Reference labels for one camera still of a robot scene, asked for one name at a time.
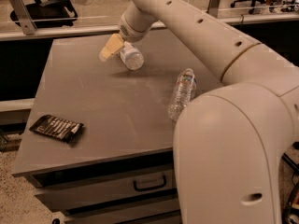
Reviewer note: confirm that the black drawer handle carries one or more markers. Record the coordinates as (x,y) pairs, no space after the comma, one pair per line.
(150,184)

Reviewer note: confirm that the black rxbar chocolate wrapper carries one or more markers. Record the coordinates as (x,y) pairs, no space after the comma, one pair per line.
(54,127)

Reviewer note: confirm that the clear crinkled water bottle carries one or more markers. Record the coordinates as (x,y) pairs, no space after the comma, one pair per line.
(183,92)

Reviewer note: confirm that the metal bracket left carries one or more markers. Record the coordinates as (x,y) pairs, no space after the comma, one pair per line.
(23,17)

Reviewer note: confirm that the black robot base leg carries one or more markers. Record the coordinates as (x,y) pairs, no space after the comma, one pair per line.
(289,161)

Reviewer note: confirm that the blue label plastic bottle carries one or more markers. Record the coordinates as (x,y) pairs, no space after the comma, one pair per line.
(131,57)

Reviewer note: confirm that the black office chair left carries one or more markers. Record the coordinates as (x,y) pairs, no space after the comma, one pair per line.
(49,13)

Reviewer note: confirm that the metal bracket right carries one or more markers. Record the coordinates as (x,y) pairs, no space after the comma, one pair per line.
(213,7)

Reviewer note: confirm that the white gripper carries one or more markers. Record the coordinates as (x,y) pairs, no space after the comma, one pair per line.
(130,32)

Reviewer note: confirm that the grey drawer cabinet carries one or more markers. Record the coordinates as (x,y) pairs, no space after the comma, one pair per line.
(126,134)

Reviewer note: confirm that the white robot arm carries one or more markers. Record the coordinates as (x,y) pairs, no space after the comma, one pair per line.
(228,142)

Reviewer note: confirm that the metal bracket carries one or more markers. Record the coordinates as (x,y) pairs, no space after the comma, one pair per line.
(213,7)
(23,17)

